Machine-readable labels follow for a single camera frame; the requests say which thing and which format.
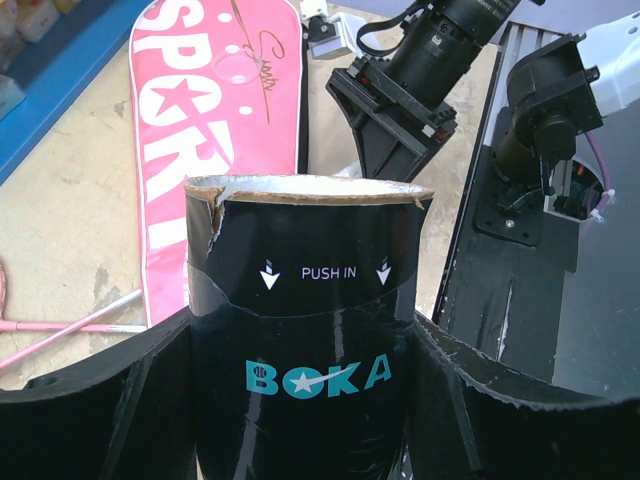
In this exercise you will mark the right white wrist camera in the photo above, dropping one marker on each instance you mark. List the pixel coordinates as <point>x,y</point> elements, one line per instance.
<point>333,37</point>

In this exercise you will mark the blue shelf unit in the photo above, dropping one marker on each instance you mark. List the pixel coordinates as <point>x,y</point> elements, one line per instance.
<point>55,71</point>

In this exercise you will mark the pink badminton racket right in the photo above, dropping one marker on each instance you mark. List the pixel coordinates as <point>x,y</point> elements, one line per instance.
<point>74,327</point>

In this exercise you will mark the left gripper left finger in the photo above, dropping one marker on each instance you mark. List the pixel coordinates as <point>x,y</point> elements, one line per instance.
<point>126,412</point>

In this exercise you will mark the pink racket bag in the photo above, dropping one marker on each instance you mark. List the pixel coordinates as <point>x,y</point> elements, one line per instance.
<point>218,88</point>

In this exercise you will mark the pink badminton racket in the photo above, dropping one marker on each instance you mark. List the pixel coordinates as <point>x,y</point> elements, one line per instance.
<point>74,327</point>
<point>93,328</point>

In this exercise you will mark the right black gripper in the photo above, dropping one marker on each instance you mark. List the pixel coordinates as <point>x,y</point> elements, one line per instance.
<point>395,134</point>

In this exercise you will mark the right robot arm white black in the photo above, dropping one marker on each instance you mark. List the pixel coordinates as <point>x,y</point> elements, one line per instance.
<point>611,45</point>

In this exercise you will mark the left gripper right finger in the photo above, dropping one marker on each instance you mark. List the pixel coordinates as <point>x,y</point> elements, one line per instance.
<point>472,417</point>

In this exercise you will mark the black shuttlecock tube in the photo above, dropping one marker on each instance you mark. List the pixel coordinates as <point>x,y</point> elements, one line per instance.
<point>302,291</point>

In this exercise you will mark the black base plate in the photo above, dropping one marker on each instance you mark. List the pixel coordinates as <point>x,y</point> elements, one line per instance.
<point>504,298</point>

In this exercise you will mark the pink badminton racket left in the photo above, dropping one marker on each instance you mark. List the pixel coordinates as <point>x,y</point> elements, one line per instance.
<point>93,328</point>

